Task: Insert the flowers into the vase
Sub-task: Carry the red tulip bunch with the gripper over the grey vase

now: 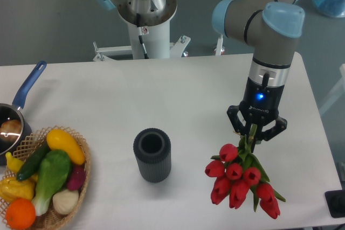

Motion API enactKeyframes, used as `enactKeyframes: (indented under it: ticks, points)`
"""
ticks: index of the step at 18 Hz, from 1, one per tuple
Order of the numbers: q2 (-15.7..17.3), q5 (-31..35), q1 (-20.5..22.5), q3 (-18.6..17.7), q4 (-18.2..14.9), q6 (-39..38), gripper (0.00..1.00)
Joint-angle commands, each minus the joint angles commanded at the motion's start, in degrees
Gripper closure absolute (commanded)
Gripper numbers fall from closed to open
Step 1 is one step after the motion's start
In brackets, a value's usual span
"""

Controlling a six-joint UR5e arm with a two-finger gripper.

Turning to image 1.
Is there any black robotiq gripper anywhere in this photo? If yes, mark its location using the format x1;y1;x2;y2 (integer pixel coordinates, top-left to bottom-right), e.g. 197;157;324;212
226;78;287;143

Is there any red tulip bouquet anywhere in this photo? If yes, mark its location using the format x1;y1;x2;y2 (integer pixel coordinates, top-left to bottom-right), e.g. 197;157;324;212
204;124;286;219

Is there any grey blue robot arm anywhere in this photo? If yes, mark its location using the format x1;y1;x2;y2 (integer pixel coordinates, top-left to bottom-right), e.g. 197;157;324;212
97;0;305;143

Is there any dark grey ribbed vase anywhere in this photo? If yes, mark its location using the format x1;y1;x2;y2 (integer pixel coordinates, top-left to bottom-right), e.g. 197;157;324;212
133;128;171;183

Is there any black device at edge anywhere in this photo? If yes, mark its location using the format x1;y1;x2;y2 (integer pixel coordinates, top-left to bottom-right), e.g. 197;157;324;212
325;190;344;218

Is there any purple red onion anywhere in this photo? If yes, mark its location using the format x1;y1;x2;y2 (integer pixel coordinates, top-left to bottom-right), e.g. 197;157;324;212
66;166;86;191

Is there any yellow squash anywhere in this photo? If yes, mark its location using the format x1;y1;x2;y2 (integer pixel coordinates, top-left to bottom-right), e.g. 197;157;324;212
46;129;86;165

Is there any green bok choy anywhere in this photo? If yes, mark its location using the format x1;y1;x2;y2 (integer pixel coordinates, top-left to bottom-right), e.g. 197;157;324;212
32;150;72;217

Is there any white garlic bulb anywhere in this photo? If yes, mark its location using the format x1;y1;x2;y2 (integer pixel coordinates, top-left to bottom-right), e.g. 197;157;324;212
53;189;79;215

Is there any green cucumber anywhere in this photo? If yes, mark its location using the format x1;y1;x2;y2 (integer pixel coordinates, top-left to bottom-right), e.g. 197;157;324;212
16;142;51;181

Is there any small yellow pepper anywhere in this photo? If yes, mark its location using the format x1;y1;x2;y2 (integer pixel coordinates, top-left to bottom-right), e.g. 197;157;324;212
5;152;24;174

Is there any brown bread roll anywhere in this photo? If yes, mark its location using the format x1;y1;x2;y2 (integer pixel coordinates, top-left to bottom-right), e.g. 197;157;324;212
1;120;22;142

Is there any orange fruit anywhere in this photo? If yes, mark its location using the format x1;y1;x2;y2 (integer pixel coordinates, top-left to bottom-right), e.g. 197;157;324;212
5;198;36;229

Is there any yellow bumpy gourd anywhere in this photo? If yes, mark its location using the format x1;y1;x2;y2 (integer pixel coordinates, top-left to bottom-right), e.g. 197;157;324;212
1;177;35;203

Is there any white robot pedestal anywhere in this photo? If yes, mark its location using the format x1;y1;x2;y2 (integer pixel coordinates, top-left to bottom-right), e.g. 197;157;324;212
93;0;191;61

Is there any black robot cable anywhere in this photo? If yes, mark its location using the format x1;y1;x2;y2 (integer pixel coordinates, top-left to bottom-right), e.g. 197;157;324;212
135;13;150;60

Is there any blue handled saucepan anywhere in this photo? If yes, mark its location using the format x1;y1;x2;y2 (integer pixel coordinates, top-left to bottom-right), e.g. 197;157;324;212
1;61;47;166

